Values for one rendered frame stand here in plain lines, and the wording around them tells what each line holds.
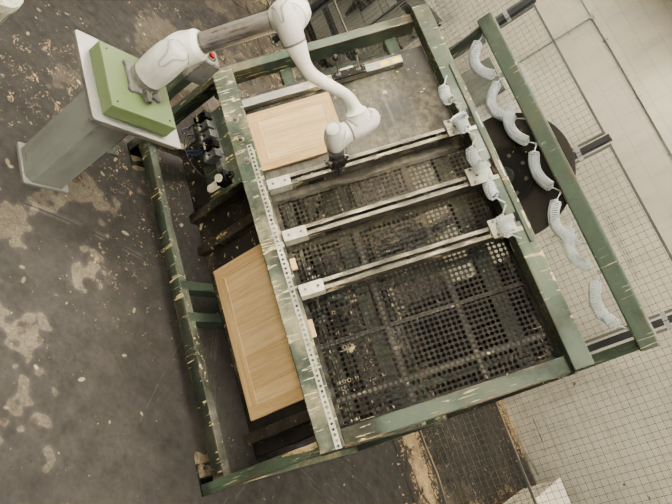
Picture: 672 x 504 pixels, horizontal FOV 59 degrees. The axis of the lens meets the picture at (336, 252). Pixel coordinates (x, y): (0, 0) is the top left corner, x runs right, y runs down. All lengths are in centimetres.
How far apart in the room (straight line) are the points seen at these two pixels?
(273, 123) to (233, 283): 94
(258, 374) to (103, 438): 84
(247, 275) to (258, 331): 33
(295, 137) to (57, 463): 196
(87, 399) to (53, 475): 38
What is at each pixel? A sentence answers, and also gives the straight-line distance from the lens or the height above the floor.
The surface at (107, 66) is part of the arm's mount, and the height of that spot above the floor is 83.
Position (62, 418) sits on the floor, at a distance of 300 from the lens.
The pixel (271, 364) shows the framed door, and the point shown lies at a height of 48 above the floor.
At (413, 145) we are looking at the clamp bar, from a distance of 326.
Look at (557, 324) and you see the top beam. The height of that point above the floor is 188.
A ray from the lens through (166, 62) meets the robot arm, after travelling 288.
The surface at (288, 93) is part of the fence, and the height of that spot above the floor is 113.
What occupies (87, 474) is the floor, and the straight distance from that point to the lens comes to 301.
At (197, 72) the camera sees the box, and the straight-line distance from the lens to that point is 347.
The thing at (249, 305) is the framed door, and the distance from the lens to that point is 340.
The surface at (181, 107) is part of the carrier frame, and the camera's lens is 379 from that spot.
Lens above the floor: 245
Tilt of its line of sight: 26 degrees down
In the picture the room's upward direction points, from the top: 61 degrees clockwise
